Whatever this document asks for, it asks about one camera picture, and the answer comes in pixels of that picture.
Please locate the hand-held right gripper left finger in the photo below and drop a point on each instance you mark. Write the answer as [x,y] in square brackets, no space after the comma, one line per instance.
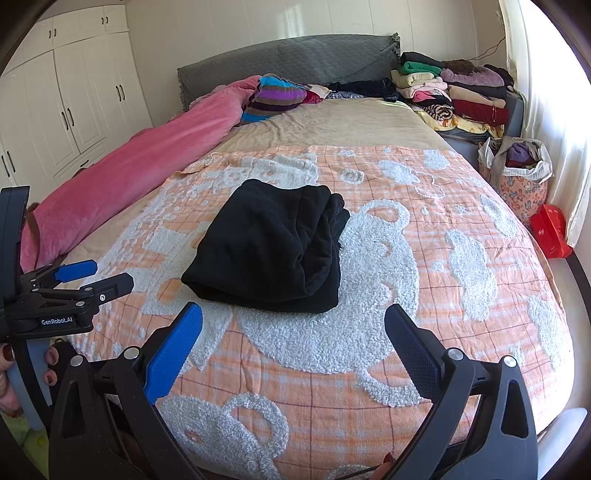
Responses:
[175,350]

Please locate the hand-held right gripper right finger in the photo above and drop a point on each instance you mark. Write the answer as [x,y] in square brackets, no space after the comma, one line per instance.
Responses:
[411,346]

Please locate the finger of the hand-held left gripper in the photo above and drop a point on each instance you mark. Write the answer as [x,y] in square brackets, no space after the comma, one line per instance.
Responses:
[76,270]
[111,284]

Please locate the black sweater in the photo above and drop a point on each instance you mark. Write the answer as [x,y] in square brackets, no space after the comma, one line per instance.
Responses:
[268,240]

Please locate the floral bag with clothes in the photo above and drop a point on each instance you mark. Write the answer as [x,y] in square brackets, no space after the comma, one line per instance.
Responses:
[521,194]

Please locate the pile of folded clothes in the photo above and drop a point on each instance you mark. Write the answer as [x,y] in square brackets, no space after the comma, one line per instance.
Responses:
[461,92]

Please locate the dark clothes heap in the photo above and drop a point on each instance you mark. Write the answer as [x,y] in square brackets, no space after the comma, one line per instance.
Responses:
[364,87]

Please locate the person's left hand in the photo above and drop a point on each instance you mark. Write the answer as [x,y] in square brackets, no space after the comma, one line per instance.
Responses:
[5,387]

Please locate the pink plush blanket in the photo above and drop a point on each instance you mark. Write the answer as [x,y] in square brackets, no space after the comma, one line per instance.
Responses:
[138,157]

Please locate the orange checked bear blanket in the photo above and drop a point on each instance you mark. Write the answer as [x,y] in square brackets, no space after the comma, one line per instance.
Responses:
[461,194]

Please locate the white wardrobe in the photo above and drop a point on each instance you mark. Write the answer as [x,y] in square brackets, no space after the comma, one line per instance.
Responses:
[69,92]

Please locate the red bag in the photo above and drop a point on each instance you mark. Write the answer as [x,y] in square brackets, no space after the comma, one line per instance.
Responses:
[551,230]

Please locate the beige bed sheet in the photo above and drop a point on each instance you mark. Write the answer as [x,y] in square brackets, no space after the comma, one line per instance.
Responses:
[346,124]

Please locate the colourful striped pillow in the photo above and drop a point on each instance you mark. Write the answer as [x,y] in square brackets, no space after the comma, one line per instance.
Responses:
[274,99]

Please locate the maroon cloth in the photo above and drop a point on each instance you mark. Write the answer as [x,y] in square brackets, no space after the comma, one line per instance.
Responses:
[316,95]

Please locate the white curtain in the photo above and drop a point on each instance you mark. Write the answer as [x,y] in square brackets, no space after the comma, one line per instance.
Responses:
[554,92]

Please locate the grey quilted headboard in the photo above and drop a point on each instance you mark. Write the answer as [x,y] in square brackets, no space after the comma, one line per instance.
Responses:
[300,60]

